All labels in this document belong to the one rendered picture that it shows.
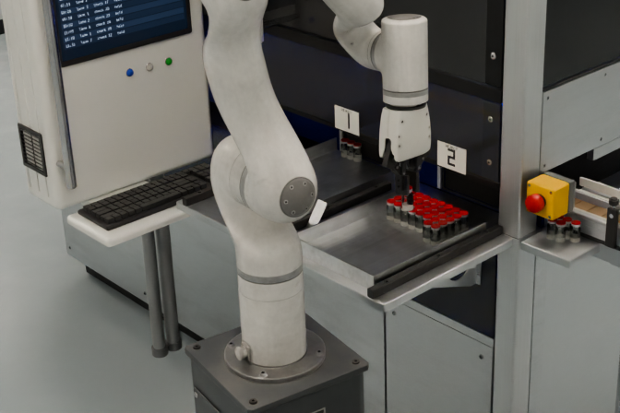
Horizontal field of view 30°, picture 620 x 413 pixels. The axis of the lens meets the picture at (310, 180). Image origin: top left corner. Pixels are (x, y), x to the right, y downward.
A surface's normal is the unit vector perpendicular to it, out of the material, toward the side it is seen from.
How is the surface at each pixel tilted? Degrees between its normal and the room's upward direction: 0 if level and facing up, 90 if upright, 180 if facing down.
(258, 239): 29
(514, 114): 90
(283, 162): 63
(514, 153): 90
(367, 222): 0
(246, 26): 127
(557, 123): 90
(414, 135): 88
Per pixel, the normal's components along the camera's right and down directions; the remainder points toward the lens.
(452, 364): -0.74, 0.30
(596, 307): 0.67, 0.28
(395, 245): -0.04, -0.91
